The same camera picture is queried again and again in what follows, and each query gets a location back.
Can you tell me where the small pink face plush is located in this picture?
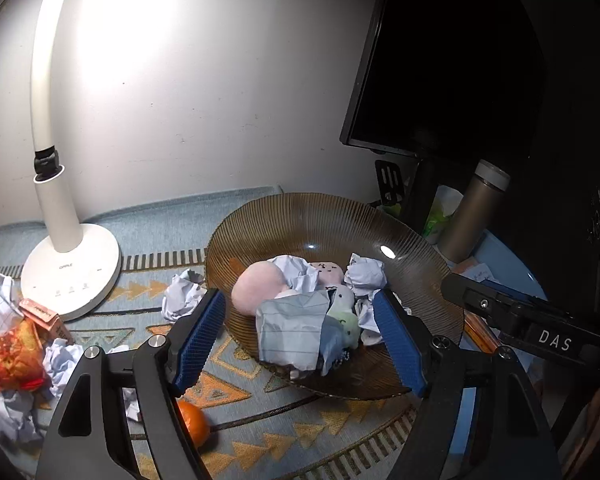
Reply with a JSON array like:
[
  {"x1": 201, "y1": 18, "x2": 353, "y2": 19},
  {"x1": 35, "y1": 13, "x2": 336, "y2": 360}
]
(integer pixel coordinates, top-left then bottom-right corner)
[{"x1": 307, "y1": 261, "x2": 345, "y2": 289}]

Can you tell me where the pale green plush toy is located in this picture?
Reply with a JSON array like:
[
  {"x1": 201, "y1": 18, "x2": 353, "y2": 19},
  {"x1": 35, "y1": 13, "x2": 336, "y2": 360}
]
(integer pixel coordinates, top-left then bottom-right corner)
[{"x1": 324, "y1": 285, "x2": 363, "y2": 352}]

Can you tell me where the white green plastic packet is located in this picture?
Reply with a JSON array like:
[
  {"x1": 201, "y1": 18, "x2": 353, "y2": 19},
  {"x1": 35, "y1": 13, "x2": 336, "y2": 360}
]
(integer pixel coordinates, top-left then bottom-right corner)
[{"x1": 422, "y1": 185, "x2": 464, "y2": 244}]

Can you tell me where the pink round plush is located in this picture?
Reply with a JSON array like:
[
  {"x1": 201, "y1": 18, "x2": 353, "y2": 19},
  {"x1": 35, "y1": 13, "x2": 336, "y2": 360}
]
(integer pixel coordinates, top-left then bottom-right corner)
[{"x1": 231, "y1": 261, "x2": 291, "y2": 316}]

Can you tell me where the white printed paper slip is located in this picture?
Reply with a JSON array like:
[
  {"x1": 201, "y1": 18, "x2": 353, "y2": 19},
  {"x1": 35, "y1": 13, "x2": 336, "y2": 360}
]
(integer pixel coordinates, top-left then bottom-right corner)
[{"x1": 450, "y1": 259, "x2": 503, "y2": 286}]

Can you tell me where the black slotted stand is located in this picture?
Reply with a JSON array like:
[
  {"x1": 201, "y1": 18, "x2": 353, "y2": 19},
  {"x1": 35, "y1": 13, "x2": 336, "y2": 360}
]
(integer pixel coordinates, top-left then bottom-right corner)
[{"x1": 375, "y1": 160, "x2": 407, "y2": 207}]

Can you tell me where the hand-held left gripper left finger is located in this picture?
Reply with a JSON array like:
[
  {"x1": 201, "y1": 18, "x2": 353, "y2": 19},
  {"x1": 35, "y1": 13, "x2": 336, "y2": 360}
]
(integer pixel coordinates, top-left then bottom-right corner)
[{"x1": 35, "y1": 287, "x2": 228, "y2": 480}]

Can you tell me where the black monitor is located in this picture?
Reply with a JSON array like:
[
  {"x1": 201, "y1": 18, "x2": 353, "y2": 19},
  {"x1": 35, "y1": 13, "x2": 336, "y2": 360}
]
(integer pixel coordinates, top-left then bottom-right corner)
[{"x1": 340, "y1": 0, "x2": 551, "y2": 166}]

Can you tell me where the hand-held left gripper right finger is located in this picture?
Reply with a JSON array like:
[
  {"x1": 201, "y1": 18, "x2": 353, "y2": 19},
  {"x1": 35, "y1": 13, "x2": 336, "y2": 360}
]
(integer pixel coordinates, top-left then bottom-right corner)
[{"x1": 372, "y1": 287, "x2": 563, "y2": 480}]

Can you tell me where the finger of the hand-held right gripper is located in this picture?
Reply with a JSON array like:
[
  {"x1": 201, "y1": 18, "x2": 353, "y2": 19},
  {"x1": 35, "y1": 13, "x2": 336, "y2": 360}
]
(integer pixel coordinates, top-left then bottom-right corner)
[
  {"x1": 441, "y1": 272, "x2": 528, "y2": 332},
  {"x1": 477, "y1": 278, "x2": 581, "y2": 322}
]

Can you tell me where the orange crinkly packet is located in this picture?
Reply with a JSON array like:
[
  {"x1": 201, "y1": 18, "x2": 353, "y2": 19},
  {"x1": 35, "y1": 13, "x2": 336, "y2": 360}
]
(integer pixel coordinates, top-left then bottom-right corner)
[{"x1": 0, "y1": 320, "x2": 51, "y2": 394}]

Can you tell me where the blue patterned woven mat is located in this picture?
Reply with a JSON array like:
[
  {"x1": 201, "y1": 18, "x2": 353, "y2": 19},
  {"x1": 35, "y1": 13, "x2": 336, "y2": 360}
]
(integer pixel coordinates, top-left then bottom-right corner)
[{"x1": 0, "y1": 187, "x2": 481, "y2": 480}]

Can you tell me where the champagne thermos bottle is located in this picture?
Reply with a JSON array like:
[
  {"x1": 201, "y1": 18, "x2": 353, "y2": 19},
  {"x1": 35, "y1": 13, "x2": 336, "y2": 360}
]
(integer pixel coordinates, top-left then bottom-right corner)
[{"x1": 437, "y1": 159, "x2": 511, "y2": 264}]

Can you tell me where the white desk lamp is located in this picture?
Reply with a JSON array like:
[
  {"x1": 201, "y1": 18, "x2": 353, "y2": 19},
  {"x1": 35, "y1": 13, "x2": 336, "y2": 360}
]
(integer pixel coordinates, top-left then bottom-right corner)
[{"x1": 20, "y1": 0, "x2": 123, "y2": 322}]

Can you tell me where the orange striped item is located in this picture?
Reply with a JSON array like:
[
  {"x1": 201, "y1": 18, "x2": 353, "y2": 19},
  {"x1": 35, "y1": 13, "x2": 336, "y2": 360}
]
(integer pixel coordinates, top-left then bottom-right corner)
[{"x1": 462, "y1": 310, "x2": 501, "y2": 354}]

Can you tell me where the small orange carton box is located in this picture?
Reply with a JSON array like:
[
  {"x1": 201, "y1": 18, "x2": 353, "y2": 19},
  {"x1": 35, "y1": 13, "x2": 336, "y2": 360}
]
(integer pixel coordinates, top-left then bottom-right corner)
[{"x1": 19, "y1": 298, "x2": 74, "y2": 341}]

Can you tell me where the brown ribbed glass bowl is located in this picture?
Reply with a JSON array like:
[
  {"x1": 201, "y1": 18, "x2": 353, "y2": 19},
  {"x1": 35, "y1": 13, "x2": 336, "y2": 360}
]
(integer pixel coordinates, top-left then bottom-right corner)
[{"x1": 204, "y1": 192, "x2": 466, "y2": 401}]

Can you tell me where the white paper ball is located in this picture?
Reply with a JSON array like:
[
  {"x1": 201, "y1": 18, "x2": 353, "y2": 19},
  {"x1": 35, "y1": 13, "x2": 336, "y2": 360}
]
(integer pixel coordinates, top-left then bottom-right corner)
[
  {"x1": 161, "y1": 268, "x2": 207, "y2": 322},
  {"x1": 42, "y1": 338, "x2": 87, "y2": 399},
  {"x1": 122, "y1": 385, "x2": 147, "y2": 424},
  {"x1": 270, "y1": 255, "x2": 322, "y2": 294},
  {"x1": 355, "y1": 299, "x2": 412, "y2": 347},
  {"x1": 0, "y1": 275, "x2": 24, "y2": 334},
  {"x1": 0, "y1": 385, "x2": 47, "y2": 444},
  {"x1": 344, "y1": 254, "x2": 387, "y2": 299}
]

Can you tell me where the crumpled lined blue-grey paper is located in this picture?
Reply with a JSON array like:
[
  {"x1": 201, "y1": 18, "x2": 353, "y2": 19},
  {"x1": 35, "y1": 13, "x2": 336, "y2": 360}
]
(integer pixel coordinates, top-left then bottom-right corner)
[{"x1": 255, "y1": 290, "x2": 332, "y2": 372}]

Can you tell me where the mandarin orange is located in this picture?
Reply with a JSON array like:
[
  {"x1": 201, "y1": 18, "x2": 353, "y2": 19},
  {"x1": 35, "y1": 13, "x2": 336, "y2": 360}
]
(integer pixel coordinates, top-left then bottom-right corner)
[{"x1": 176, "y1": 400, "x2": 212, "y2": 447}]

